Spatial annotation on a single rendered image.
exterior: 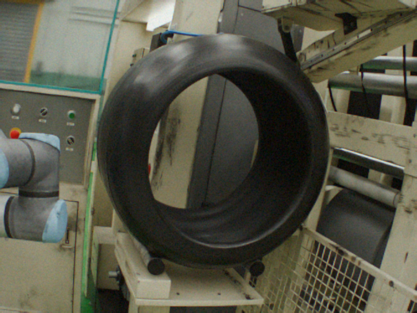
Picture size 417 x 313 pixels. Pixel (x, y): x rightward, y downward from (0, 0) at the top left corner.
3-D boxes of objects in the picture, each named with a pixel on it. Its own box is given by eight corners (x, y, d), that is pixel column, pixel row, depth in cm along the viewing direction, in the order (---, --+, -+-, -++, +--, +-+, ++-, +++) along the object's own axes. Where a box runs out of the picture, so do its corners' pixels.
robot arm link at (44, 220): (69, 193, 87) (71, 240, 87) (18, 189, 86) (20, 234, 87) (57, 199, 77) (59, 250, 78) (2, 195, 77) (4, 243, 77)
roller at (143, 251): (123, 228, 136) (125, 215, 136) (137, 230, 138) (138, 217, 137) (146, 275, 104) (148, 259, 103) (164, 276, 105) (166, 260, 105)
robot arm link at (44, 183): (36, 133, 73) (36, 200, 74) (69, 133, 85) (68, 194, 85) (2, 132, 76) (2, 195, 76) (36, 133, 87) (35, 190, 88)
